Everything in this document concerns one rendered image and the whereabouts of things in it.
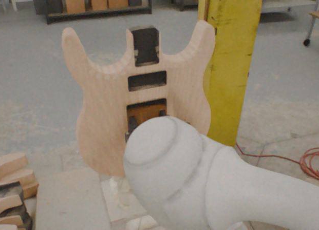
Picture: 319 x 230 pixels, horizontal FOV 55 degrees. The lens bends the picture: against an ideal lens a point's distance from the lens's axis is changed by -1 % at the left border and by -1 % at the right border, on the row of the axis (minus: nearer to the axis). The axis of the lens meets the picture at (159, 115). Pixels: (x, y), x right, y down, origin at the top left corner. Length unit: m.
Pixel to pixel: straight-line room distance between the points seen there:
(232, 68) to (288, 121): 1.31
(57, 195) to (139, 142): 0.79
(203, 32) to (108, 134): 0.32
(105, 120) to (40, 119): 2.44
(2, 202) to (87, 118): 0.43
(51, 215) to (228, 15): 1.34
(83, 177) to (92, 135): 0.42
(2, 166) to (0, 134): 1.97
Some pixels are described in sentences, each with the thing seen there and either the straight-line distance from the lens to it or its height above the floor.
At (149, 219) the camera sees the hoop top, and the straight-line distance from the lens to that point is 0.86.
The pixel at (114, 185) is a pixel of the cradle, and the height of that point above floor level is 1.06.
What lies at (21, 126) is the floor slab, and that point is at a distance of 3.12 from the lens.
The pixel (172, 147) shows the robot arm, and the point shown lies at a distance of 0.33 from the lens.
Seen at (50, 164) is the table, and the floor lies 0.90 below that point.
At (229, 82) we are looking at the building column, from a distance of 2.02.
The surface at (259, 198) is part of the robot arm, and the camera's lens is 0.35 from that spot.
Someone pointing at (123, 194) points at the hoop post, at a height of 1.09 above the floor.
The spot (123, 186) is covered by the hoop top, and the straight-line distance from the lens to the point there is 0.84.
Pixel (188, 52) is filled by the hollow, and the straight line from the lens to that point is 0.73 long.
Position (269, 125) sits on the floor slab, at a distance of 3.04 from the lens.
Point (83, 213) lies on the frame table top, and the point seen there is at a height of 0.93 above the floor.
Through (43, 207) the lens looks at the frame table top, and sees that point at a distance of 1.10.
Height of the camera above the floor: 1.75
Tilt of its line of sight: 36 degrees down
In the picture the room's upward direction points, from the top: straight up
